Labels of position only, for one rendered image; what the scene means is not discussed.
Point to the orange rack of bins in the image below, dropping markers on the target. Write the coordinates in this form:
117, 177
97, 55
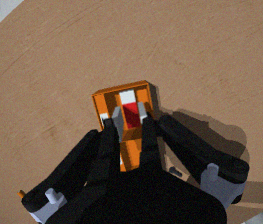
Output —
106, 102

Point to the red and white eraser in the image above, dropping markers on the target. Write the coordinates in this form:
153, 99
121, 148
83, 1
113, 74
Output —
130, 108

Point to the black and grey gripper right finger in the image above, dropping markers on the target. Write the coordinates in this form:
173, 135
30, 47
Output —
222, 175

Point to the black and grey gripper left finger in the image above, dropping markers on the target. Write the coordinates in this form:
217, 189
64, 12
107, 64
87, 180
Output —
70, 176

